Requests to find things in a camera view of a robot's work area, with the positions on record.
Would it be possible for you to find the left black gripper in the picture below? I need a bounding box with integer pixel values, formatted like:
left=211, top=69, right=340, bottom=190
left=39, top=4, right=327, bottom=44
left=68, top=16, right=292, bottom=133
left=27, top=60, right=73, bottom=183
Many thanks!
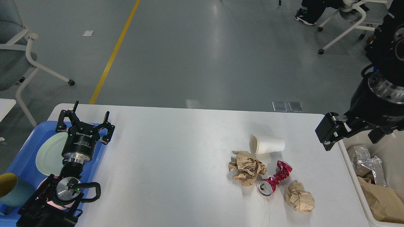
left=56, top=101, right=115, bottom=162

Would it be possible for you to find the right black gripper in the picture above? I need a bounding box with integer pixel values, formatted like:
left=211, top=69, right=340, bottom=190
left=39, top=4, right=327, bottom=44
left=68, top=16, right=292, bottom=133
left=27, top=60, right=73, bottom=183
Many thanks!
left=315, top=79, right=403, bottom=151

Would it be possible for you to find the crushed clear plastic bottle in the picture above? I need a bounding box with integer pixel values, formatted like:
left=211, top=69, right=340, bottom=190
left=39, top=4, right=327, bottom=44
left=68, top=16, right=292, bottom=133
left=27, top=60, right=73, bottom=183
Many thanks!
left=347, top=145, right=388, bottom=187

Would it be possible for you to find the mint green plate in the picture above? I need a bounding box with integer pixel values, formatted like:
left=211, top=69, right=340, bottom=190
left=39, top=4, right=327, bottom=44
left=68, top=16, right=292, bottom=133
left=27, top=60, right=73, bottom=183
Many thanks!
left=35, top=132, right=68, bottom=176

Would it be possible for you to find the small brown paper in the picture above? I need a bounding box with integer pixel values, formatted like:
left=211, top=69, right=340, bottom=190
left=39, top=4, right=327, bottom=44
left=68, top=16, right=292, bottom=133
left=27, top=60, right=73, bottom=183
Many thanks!
left=284, top=180, right=315, bottom=213

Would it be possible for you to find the white paper cup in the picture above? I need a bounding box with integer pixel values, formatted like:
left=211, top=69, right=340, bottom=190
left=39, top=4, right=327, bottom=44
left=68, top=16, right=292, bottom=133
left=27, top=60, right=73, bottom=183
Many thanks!
left=249, top=134, right=285, bottom=155

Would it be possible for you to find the crushed red can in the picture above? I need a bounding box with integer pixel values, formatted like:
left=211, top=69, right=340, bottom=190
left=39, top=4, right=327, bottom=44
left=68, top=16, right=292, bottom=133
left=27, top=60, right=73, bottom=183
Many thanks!
left=257, top=160, right=293, bottom=197

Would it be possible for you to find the pink mug dark inside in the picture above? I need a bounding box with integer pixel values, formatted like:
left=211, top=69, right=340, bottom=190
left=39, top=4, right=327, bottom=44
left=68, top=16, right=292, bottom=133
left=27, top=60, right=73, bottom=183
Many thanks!
left=36, top=175, right=81, bottom=210

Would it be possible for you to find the brown paper ball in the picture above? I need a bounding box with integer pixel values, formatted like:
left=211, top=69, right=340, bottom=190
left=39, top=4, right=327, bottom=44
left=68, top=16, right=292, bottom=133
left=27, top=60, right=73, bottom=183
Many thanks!
left=228, top=151, right=267, bottom=187

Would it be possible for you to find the brown paper bag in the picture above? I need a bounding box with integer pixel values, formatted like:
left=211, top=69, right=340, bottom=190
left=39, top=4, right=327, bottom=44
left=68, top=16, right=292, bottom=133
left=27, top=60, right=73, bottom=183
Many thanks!
left=357, top=176, right=404, bottom=224

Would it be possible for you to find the teal mug yellow inside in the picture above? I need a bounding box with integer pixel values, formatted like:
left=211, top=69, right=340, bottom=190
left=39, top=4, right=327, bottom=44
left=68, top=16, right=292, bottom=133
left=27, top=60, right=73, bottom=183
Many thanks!
left=0, top=172, right=36, bottom=216

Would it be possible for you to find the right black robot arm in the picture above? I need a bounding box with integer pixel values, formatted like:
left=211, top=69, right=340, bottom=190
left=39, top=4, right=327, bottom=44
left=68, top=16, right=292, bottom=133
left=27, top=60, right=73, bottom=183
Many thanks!
left=315, top=0, right=403, bottom=151

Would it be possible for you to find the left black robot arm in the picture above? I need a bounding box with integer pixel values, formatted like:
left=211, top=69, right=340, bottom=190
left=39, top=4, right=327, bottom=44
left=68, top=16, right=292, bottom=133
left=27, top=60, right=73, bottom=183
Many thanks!
left=16, top=101, right=115, bottom=227

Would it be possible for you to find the white waste bin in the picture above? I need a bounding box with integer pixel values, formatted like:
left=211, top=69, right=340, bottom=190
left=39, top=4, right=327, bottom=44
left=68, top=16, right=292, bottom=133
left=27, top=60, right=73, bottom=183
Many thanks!
left=337, top=131, right=404, bottom=227

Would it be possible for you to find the blue plastic tray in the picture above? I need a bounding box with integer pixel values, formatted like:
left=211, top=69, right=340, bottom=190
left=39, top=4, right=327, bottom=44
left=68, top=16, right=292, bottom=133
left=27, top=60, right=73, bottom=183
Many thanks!
left=0, top=121, right=106, bottom=227

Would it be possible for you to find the white side table edge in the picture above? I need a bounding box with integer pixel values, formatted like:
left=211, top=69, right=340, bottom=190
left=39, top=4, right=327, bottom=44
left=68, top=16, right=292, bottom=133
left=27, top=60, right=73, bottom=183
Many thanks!
left=0, top=98, right=16, bottom=121

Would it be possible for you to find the grey office chair left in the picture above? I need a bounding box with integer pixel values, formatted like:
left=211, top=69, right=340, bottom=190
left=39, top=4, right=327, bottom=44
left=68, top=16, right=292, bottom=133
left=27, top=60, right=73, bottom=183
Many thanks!
left=0, top=0, right=75, bottom=127

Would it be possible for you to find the grey office chair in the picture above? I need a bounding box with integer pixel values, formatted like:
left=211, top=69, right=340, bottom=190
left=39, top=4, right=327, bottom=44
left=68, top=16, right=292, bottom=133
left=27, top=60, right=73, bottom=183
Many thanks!
left=318, top=0, right=389, bottom=55
left=0, top=0, right=75, bottom=127

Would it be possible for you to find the person in dark trousers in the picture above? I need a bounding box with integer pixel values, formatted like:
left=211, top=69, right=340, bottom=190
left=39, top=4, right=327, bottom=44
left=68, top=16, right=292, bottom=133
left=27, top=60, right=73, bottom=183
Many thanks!
left=294, top=0, right=343, bottom=26

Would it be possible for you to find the grey office chair right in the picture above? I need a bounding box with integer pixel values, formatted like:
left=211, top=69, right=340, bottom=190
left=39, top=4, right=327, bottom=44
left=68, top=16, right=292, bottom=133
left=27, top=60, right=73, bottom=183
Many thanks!
left=318, top=0, right=389, bottom=55

